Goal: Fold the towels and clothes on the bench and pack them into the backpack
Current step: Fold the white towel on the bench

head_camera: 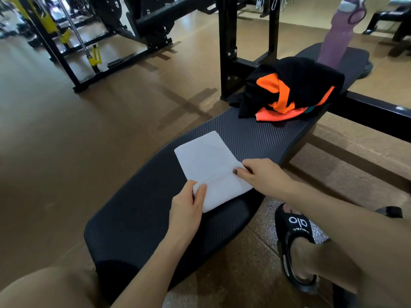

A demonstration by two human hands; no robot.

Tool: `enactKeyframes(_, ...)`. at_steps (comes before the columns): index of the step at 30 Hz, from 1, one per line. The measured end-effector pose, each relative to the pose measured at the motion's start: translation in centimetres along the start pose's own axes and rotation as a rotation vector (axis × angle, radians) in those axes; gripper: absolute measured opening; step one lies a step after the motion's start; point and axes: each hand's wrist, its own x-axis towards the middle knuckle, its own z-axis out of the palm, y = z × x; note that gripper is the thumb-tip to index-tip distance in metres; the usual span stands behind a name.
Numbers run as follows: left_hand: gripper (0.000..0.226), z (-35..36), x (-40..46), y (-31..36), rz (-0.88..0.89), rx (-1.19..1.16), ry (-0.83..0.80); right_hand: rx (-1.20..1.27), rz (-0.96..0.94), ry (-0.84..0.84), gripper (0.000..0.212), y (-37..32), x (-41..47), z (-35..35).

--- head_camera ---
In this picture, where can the person's left hand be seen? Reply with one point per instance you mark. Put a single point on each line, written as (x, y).
(184, 214)

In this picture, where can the person's right hand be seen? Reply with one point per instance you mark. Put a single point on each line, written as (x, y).
(266, 176)

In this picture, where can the white towel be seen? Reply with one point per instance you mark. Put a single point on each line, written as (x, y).
(205, 157)

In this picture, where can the black orange jacket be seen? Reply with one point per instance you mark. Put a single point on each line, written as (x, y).
(308, 76)

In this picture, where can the pink water bottle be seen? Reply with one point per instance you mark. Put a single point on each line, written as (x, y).
(337, 35)

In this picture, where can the person's left forearm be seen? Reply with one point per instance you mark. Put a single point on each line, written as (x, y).
(151, 275)

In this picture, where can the person's right forearm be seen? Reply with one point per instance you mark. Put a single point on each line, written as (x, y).
(353, 234)

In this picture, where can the person's left leg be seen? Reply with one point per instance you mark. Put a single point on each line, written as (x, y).
(48, 288)

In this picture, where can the black ribbed bench pad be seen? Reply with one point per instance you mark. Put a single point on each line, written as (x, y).
(128, 221)

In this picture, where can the black right slipper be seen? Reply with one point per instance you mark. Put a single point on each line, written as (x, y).
(295, 227)

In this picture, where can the small black weight plate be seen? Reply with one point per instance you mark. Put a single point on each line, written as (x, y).
(366, 69)

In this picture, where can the yellow safety catch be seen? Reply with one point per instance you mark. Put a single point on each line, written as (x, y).
(95, 57)

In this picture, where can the black power rack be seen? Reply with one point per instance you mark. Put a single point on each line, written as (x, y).
(167, 12)

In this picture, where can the rack of black weight plates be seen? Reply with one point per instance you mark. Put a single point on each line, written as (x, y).
(398, 19)

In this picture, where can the yellow black gym machine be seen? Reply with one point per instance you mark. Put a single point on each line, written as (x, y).
(48, 22)

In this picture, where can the black steel bench frame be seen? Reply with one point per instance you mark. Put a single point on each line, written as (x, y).
(226, 44)

